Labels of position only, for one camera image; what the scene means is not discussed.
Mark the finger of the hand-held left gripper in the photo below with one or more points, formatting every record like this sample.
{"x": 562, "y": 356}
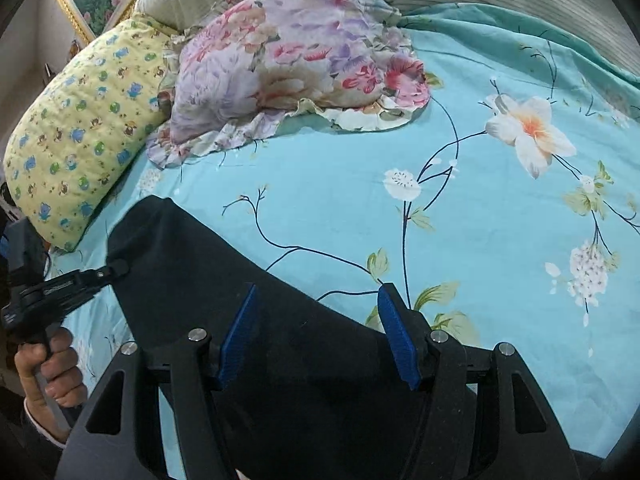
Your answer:
{"x": 80, "y": 299}
{"x": 95, "y": 275}

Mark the black pants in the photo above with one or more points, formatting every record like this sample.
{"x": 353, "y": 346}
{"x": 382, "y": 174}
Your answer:
{"x": 300, "y": 320}

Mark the person's left hand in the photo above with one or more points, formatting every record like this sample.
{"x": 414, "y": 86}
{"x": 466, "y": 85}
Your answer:
{"x": 62, "y": 375}

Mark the floral ruffled pillow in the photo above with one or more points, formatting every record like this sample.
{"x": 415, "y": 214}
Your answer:
{"x": 280, "y": 60}

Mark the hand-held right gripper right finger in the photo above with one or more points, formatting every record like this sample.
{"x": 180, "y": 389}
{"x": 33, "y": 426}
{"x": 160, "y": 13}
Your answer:
{"x": 397, "y": 335}

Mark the person's left forearm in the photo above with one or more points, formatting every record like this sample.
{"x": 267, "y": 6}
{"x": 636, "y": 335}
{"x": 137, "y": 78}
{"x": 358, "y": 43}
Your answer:
{"x": 30, "y": 440}

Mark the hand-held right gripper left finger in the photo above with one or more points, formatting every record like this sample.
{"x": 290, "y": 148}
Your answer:
{"x": 240, "y": 335}

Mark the teal floral bed sheet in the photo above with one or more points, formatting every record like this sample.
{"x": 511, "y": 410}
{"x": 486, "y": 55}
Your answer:
{"x": 325, "y": 185}

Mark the yellow bear-print pillow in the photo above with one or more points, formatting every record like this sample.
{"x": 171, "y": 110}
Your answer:
{"x": 85, "y": 125}

